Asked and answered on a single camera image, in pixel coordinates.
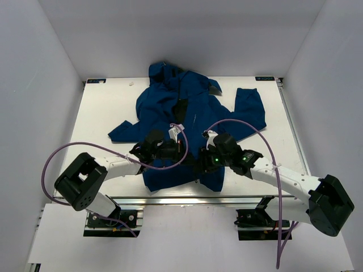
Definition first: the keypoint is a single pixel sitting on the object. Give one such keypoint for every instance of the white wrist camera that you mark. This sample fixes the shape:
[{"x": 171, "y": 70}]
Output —
[
  {"x": 174, "y": 131},
  {"x": 210, "y": 136}
]

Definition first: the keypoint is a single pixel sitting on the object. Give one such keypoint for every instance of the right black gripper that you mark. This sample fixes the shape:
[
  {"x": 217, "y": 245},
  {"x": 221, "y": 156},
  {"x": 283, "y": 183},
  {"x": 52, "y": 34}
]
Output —
[{"x": 205, "y": 164}]

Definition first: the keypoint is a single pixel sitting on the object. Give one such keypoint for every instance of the right blue table label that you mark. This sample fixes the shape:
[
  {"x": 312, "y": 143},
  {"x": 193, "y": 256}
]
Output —
[{"x": 264, "y": 78}]

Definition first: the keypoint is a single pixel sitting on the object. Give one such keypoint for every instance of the blue zip jacket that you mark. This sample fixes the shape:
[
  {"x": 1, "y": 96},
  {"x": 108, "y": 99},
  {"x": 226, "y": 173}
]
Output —
[{"x": 183, "y": 97}]

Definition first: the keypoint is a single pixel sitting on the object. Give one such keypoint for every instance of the left blue table label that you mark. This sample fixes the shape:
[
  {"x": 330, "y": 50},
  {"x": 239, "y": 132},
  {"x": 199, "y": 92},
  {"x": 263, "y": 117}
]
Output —
[{"x": 96, "y": 81}]

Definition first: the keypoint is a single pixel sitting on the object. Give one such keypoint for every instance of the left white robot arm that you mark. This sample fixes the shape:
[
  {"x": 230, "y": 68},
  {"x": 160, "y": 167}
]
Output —
[{"x": 80, "y": 182}]

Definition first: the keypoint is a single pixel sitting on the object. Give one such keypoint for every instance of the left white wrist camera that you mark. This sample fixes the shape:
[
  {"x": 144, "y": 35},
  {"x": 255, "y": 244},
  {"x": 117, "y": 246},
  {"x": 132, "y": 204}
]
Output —
[{"x": 174, "y": 131}]

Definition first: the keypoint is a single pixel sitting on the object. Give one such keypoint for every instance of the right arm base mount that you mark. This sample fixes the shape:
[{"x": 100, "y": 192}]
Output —
[{"x": 255, "y": 224}]

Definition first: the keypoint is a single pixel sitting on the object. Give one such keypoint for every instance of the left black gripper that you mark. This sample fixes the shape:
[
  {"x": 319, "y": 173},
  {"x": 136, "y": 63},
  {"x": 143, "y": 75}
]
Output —
[{"x": 179, "y": 150}]

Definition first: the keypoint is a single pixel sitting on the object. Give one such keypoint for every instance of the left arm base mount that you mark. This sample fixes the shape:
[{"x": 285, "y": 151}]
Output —
[{"x": 131, "y": 216}]

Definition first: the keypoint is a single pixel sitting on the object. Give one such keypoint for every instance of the blue table label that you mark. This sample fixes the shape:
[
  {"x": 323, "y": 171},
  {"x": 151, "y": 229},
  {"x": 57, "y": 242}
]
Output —
[
  {"x": 264, "y": 78},
  {"x": 96, "y": 81}
]

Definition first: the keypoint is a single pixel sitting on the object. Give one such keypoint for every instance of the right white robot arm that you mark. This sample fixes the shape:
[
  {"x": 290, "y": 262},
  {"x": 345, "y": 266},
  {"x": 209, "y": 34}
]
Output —
[{"x": 321, "y": 202}]

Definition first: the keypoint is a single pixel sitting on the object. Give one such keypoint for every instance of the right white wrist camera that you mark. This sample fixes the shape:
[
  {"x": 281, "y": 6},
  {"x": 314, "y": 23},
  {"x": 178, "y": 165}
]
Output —
[{"x": 210, "y": 136}]

